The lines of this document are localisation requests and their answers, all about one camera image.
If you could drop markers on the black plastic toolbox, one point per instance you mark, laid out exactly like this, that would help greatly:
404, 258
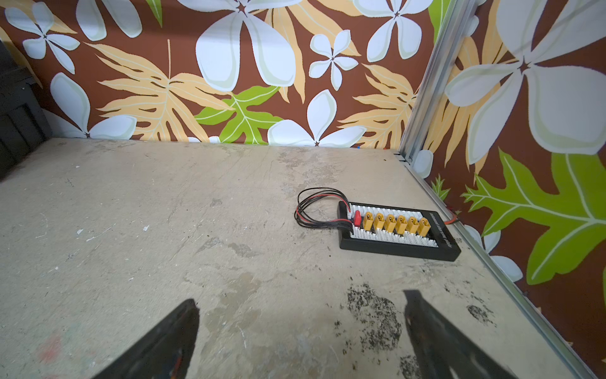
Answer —
23, 124

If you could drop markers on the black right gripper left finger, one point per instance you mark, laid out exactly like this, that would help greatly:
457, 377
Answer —
165, 351

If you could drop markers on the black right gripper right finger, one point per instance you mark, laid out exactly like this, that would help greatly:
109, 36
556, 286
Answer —
441, 349

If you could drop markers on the black charging board yellow connectors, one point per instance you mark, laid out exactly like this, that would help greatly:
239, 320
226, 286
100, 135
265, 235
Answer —
403, 232

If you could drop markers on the aluminium frame post right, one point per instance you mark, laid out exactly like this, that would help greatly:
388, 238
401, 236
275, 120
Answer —
447, 47

